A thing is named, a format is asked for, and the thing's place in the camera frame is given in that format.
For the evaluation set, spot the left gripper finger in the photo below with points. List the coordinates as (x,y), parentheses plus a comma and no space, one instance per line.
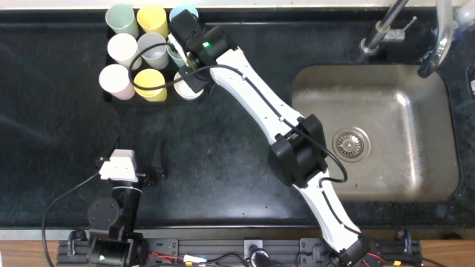
(110,148)
(159,163)

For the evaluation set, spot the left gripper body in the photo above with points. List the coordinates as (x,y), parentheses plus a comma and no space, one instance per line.
(144,180)

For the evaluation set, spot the pink cup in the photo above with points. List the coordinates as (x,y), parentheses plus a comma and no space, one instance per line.
(115,79)

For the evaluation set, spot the white cup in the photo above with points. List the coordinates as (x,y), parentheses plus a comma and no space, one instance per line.
(183,92)

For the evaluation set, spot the yellow cup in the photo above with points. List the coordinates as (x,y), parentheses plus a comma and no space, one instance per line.
(149,79)
(152,18)

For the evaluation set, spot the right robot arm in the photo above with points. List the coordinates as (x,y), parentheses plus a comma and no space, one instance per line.
(256,100)

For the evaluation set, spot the black tray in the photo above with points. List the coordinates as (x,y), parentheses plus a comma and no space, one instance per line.
(122,102)

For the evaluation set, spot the cream cup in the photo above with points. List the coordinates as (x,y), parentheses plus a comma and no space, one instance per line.
(121,49)

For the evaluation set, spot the grey cup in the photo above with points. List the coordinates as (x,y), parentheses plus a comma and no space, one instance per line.
(152,55)

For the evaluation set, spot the green cup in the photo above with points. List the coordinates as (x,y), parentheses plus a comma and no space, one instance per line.
(173,58)
(120,18)

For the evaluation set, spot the blue cup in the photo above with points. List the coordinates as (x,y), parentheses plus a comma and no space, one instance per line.
(183,9)

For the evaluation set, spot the steel sink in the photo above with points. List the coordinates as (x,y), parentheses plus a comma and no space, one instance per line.
(408,111)

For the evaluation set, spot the steel tap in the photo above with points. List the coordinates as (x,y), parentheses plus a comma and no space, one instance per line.
(443,37)

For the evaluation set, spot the dark object with white label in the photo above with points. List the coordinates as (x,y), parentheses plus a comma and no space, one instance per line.
(472,83)

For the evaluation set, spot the blue soap bottle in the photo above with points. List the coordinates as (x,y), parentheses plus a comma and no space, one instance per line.
(464,16)

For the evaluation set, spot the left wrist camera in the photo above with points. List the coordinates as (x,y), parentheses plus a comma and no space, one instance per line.
(119,165)

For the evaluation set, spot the mounting rail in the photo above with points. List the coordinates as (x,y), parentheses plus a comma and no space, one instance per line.
(222,248)

